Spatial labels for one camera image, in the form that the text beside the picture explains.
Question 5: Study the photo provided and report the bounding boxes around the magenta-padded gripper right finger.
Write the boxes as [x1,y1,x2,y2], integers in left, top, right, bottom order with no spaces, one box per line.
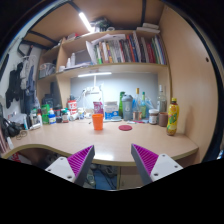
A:
[130,143,184,186]

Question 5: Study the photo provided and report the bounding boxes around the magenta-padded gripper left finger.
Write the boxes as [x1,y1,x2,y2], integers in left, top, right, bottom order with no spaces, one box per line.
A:
[44,144,96,187]

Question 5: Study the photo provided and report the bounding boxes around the yellow drink bottle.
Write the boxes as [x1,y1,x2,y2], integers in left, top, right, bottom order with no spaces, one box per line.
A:
[166,97,180,137]

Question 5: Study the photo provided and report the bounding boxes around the brown mug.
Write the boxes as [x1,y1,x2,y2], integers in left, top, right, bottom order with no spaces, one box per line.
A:
[158,111,169,128]

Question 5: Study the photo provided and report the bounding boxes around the small blue and white bottle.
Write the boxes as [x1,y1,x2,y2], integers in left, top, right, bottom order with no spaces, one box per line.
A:
[48,108,57,125]

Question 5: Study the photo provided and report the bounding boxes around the brown jar with white lid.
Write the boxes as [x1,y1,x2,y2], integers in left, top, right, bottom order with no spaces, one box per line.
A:
[148,108,160,126]

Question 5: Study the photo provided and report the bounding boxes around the small dark bottle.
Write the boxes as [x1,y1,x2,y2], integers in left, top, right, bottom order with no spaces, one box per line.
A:
[61,109,70,124]

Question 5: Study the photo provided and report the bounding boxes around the flat round red coaster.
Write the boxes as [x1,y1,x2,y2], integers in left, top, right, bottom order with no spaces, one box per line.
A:
[118,124,133,132]

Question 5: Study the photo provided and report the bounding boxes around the small white jar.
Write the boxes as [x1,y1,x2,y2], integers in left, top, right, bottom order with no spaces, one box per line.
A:
[77,107,86,120]

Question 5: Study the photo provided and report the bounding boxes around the orange plastic cup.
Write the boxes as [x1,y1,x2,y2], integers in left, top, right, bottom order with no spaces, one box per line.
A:
[91,113,105,131]

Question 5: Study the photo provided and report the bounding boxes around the red and white container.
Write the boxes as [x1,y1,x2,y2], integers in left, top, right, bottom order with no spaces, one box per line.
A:
[67,99,78,115]

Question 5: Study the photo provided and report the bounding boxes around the clear glass bottle gold cap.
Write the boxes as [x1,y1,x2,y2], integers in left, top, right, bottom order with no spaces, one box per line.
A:
[133,87,142,121]

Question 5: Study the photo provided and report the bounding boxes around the tall clear glass bottle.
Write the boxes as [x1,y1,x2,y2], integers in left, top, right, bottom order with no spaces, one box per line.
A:
[156,84,168,113]

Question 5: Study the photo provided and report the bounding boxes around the magenta pouch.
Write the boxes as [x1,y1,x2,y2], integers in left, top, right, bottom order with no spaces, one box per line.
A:
[92,101,105,116]

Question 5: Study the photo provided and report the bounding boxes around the blue and white carton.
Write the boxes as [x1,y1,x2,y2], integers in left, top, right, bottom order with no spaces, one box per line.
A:
[103,101,120,121]

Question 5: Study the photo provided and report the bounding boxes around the green plastic bottle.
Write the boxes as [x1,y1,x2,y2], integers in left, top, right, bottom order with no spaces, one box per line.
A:
[118,91,126,118]

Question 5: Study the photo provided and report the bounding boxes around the hanging dark clothes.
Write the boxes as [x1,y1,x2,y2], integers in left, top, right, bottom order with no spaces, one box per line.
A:
[4,54,38,113]

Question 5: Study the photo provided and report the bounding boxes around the under-shelf light bar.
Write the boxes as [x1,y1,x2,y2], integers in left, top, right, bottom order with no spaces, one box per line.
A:
[77,71,113,78]

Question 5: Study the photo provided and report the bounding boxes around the wooden shelf unit with books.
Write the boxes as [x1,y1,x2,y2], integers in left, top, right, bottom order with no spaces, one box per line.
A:
[34,28,172,108]

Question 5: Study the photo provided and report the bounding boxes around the ceiling light tube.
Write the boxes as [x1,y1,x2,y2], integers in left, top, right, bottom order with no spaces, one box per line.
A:
[78,11,94,33]

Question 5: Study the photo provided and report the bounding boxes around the white wall outlet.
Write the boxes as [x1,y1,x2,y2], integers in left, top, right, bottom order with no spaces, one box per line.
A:
[83,87,101,96]

